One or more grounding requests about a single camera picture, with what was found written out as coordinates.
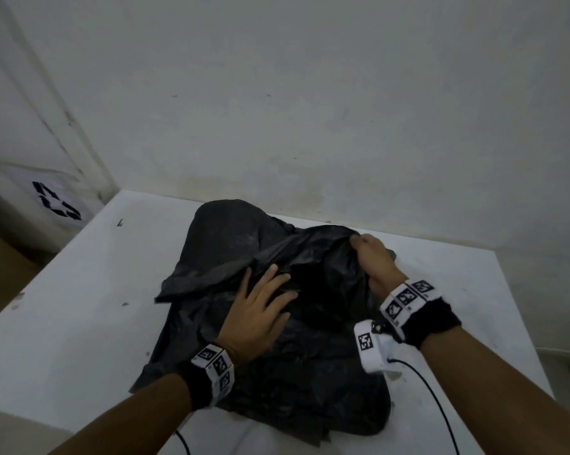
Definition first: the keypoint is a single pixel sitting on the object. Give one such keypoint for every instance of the person's right hand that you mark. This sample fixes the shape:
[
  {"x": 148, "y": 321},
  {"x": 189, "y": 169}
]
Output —
[{"x": 379, "y": 265}]

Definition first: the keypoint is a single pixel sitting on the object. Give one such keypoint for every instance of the person's left hand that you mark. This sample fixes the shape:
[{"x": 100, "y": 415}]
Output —
[{"x": 251, "y": 326}]

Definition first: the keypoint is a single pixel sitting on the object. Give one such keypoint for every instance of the new black trash bag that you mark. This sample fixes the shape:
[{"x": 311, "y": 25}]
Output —
[{"x": 218, "y": 241}]

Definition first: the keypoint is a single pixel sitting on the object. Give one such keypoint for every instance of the person's right forearm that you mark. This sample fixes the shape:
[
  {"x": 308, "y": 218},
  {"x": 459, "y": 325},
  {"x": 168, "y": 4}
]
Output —
[{"x": 502, "y": 398}]

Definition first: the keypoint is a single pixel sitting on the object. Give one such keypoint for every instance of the person's left forearm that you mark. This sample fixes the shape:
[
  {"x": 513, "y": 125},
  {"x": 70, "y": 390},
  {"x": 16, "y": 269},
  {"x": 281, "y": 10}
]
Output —
[{"x": 133, "y": 417}]

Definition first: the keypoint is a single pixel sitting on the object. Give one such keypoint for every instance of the left wristband with markers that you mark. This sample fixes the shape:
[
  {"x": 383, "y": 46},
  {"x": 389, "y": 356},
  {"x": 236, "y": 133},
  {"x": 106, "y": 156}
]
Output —
[{"x": 204, "y": 383}]

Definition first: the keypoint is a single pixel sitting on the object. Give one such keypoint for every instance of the wristband with markers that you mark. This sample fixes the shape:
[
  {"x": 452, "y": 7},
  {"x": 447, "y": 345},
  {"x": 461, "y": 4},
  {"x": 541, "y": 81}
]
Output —
[
  {"x": 204, "y": 383},
  {"x": 431, "y": 319}
]

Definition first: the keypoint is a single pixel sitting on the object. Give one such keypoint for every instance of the right wristband with markers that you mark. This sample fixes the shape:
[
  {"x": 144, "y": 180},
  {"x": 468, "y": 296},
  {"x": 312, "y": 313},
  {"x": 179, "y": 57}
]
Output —
[{"x": 431, "y": 319}]

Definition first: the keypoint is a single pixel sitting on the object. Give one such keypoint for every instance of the white table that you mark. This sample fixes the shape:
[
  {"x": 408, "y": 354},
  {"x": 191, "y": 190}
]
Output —
[{"x": 52, "y": 326}]

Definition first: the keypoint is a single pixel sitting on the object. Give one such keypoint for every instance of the black recycling symbol sticker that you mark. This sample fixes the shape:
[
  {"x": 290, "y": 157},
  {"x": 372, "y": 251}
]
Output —
[{"x": 57, "y": 201}]

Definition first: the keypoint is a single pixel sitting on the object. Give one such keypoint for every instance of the brown cardboard panel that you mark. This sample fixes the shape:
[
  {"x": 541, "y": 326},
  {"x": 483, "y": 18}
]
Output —
[{"x": 5, "y": 274}]

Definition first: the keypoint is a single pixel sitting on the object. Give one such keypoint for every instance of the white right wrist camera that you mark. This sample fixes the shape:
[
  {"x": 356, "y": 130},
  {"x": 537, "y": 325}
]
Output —
[{"x": 375, "y": 350}]

